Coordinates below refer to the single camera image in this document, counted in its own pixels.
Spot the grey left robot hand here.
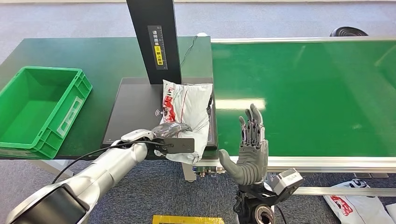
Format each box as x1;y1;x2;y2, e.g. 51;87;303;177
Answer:
151;121;193;140

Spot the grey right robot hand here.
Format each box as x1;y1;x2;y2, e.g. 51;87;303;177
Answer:
218;103;269;186

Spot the white red-printed plastic package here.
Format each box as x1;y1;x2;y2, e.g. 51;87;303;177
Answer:
153;79;214;165

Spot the black inbound scanner machine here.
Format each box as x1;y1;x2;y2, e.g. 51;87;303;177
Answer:
101;0;219;153

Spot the white red-lettered floor package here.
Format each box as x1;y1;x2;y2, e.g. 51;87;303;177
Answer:
323;179;396;224

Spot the green conveyor belt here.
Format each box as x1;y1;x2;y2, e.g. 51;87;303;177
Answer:
211;41;396;159

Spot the plain white floor package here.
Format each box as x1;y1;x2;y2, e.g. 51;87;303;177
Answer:
385;202;396;222

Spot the grey upright support leg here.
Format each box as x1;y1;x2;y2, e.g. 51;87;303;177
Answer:
181;162;198;183

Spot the yellow floor tape marking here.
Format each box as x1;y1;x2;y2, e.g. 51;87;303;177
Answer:
152;215;226;224

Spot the white slanted table leg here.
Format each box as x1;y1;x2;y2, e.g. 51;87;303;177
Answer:
29;159;75;180

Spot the green plastic crate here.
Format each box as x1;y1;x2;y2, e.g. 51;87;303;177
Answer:
0;65;93;161

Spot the black ribbed round object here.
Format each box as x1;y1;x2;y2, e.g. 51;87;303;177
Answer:
329;26;369;38

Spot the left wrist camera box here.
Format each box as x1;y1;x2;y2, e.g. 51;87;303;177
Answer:
153;137;196;155

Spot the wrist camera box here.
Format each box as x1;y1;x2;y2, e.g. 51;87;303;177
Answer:
269;168;306;205
153;137;196;155

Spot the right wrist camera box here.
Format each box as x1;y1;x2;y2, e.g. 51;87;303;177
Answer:
269;168;306;205

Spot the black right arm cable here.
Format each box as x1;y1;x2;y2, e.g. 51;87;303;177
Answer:
275;204;288;224

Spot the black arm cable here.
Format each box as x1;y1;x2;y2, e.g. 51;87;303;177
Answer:
275;204;288;224
50;140;174;185

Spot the aluminium conveyor frame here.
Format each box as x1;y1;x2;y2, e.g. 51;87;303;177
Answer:
191;36;396;197

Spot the thin black table cable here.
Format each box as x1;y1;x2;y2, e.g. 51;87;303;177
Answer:
180;35;198;66

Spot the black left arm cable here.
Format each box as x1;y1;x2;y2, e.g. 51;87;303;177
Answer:
50;140;174;185

